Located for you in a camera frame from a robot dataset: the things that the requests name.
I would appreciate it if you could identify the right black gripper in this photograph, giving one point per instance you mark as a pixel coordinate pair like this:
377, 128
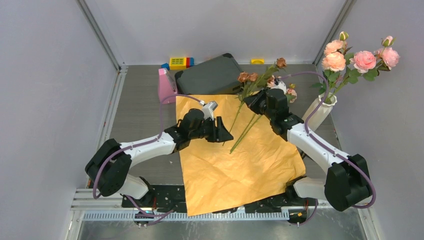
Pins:
252, 102

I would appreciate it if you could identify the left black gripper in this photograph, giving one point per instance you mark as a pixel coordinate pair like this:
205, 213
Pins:
218, 132

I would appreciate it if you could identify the brown rose stem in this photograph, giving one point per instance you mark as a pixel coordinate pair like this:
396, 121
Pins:
253, 82

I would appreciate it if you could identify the remaining flower bunch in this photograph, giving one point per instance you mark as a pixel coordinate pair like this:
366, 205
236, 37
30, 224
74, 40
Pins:
292, 96

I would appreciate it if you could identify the orange flower bouquet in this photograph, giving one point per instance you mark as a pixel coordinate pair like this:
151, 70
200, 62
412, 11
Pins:
221, 176

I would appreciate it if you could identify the peach rose stem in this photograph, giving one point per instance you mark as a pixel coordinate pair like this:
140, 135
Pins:
335, 66

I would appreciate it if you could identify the pink rose stem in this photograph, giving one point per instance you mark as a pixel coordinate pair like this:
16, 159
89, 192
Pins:
365, 64

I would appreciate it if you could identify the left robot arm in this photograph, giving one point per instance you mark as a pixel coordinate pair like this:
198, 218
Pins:
109, 167

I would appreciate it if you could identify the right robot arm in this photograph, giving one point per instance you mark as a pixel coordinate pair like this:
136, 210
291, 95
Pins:
347, 183

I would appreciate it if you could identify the white ribbed vase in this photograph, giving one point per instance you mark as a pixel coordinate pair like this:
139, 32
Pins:
322, 112

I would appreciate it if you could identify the small yellow toy piece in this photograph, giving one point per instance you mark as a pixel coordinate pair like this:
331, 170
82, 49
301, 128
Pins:
257, 61

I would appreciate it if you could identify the dark grey hard case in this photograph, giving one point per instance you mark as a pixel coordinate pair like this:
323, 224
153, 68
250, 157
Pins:
217, 76

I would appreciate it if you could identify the red blue toy block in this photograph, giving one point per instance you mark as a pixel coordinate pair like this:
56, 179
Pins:
189, 62

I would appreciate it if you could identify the yellow toy block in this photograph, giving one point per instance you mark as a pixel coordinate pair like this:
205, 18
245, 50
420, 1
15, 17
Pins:
178, 63

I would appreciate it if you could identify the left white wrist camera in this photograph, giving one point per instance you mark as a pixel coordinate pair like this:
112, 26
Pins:
208, 109

